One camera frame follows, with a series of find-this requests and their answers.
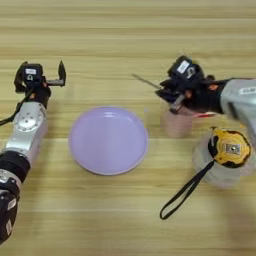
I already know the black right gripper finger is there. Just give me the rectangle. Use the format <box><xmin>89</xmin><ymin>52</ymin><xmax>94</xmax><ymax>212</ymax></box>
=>
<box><xmin>154</xmin><ymin>87</ymin><xmax>182</xmax><ymax>105</ymax></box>
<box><xmin>158</xmin><ymin>77</ymin><xmax>182</xmax><ymax>90</ymax></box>

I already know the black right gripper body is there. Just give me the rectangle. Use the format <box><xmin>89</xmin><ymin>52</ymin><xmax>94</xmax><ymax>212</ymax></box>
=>
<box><xmin>178</xmin><ymin>73</ymin><xmax>232</xmax><ymax>115</ymax></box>

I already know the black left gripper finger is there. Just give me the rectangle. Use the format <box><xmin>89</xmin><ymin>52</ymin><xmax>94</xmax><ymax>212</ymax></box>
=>
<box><xmin>13</xmin><ymin>60</ymin><xmax>29</xmax><ymax>94</ymax></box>
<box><xmin>57</xmin><ymin>59</ymin><xmax>67</xmax><ymax>81</ymax></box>

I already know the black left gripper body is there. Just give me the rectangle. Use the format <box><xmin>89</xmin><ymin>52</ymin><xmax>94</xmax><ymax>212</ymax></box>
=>
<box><xmin>21</xmin><ymin>77</ymin><xmax>67</xmax><ymax>110</ymax></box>

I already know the screwdriver with orange handle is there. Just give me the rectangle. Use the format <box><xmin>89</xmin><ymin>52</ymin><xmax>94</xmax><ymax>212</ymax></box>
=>
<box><xmin>131</xmin><ymin>72</ymin><xmax>186</xmax><ymax>115</ymax></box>

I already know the yellow tape measure with strap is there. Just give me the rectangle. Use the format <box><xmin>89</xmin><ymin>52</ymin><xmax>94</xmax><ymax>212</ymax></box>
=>
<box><xmin>158</xmin><ymin>126</ymin><xmax>253</xmax><ymax>221</ymax></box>

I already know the purple round plate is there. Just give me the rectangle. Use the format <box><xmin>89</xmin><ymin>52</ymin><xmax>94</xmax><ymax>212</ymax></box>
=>
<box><xmin>67</xmin><ymin>106</ymin><xmax>150</xmax><ymax>177</ymax></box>

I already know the small red white card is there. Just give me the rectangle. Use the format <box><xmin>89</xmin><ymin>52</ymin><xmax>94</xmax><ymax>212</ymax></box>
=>
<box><xmin>192</xmin><ymin>111</ymin><xmax>216</xmax><ymax>120</ymax></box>

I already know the pink plastic cup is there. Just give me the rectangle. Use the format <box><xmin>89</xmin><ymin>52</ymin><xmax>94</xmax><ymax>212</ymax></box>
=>
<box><xmin>159</xmin><ymin>105</ymin><xmax>195</xmax><ymax>139</ymax></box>

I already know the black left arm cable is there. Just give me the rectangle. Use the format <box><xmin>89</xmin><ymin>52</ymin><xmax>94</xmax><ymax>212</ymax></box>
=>
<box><xmin>0</xmin><ymin>89</ymin><xmax>35</xmax><ymax>128</ymax></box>

